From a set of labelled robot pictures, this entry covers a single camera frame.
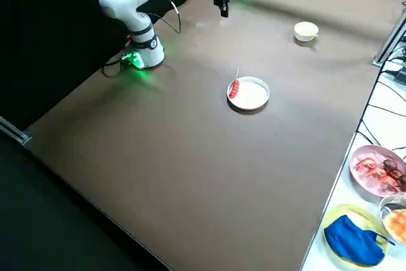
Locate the small white bowl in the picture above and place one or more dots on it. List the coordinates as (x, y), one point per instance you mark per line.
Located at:
(301, 37)

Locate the shiny metal bowl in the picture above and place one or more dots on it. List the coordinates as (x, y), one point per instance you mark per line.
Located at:
(388, 202)

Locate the red sausage on skewer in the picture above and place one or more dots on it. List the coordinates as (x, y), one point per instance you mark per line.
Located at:
(234, 90)

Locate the white round plate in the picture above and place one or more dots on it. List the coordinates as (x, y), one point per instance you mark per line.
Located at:
(250, 96)

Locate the green-lit connector board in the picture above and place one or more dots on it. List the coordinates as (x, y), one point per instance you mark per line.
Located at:
(134, 60)

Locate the black power adapter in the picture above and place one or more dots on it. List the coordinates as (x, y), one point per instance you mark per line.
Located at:
(401, 77)

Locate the red shrimp skewer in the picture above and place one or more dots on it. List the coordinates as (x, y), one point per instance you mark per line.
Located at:
(369, 169)

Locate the pink plate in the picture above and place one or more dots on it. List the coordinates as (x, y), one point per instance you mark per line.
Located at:
(361, 175)

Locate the brown mushroom skewer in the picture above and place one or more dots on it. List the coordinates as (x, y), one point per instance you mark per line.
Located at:
(388, 164)

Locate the yellow plate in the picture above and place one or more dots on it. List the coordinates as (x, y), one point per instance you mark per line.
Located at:
(352, 209)

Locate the blue cloth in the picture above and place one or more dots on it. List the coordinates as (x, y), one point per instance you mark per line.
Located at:
(349, 242)

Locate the golden bread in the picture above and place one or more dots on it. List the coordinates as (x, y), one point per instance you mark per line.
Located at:
(398, 221)

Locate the aluminium frame post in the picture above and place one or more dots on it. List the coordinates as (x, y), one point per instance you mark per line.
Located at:
(391, 39)

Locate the aluminium corner rail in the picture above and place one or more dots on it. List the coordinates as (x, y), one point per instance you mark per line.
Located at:
(16, 131)

